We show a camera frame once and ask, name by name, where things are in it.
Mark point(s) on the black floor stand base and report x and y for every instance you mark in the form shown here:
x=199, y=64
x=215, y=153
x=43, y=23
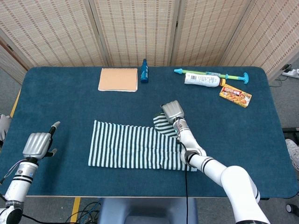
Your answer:
x=290, y=130

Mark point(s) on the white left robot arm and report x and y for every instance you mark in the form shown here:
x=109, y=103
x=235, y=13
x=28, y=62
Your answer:
x=19, y=184

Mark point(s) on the woven folding screen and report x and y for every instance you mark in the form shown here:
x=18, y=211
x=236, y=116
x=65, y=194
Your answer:
x=140, y=30

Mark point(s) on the white power strip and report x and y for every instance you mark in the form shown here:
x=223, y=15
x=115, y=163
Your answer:
x=292, y=72

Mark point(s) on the green blue toy water pump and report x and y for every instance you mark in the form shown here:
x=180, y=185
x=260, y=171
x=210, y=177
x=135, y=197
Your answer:
x=198, y=71

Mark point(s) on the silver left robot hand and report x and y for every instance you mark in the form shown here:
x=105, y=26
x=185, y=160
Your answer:
x=37, y=144

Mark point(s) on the green white striped T-shirt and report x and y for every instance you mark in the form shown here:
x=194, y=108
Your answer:
x=128, y=147

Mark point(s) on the white sneaker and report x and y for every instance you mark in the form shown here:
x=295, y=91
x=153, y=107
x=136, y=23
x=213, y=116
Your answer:
x=293, y=149

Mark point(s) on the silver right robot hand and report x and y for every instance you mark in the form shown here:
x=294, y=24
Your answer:
x=172, y=110

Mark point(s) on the yellow curry box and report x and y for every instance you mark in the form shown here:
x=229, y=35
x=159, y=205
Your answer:
x=236, y=96

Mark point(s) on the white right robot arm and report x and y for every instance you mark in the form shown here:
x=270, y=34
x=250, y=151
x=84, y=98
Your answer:
x=233, y=182

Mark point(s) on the grey cloth item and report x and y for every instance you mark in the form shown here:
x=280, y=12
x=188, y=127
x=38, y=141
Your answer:
x=4, y=126

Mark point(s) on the black round caster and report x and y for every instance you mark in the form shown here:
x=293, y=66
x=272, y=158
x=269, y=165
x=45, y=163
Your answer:
x=292, y=208

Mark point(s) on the white labelled bottle brown cap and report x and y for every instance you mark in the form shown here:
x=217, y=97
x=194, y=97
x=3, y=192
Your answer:
x=202, y=79

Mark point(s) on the orange spiral notebook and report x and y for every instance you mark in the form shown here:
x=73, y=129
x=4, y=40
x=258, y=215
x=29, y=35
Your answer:
x=118, y=79

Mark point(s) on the small blue bottle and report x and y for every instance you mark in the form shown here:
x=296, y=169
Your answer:
x=144, y=73

